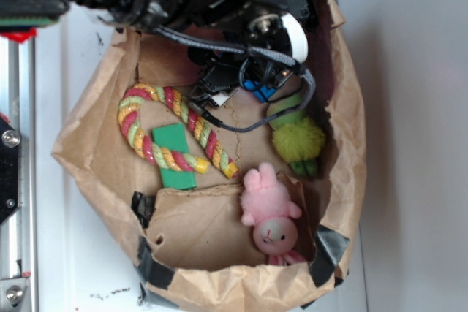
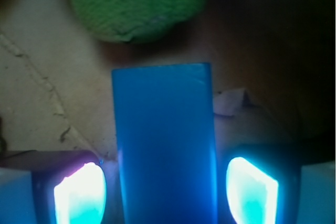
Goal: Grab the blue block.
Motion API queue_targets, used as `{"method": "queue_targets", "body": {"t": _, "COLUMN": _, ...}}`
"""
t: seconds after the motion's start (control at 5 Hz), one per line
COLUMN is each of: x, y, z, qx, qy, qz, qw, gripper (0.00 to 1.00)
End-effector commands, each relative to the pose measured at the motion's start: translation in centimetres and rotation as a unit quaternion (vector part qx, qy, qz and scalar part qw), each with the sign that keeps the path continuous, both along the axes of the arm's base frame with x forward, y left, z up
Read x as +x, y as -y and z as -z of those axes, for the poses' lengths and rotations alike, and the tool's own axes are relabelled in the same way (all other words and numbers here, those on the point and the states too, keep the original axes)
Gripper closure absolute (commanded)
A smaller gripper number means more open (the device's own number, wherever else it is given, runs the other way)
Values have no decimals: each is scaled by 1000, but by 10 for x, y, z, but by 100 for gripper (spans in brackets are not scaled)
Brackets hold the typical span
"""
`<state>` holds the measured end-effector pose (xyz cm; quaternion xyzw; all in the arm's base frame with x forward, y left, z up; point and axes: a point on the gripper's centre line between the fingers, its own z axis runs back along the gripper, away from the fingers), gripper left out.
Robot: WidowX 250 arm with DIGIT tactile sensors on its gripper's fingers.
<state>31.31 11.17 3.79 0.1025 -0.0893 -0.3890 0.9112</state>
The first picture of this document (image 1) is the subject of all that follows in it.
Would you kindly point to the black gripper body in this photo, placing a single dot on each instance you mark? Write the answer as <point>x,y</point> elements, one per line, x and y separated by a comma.
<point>224,73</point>

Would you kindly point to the blue block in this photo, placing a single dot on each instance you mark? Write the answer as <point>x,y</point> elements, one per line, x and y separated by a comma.
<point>262,92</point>

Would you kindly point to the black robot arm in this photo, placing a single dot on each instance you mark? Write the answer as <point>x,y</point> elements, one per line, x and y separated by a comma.
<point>208,24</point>

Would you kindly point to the green flat block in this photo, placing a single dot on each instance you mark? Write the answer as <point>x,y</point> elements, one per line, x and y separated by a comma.
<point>172,139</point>

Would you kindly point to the green fuzzy plush toy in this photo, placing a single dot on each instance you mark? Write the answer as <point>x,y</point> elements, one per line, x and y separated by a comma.
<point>299,141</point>

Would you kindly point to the brown paper bag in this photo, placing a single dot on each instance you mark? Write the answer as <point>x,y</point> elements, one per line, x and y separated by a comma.
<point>190,246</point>

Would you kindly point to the pink plush bunny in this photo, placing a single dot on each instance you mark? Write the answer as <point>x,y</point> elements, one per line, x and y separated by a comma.
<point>269,210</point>

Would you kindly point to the multicolour twisted rope toy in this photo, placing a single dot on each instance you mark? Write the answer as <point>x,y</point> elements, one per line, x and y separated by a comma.
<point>188,146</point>

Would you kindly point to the aluminium frame rail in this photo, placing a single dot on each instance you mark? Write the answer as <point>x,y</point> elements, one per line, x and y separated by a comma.
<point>18,244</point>

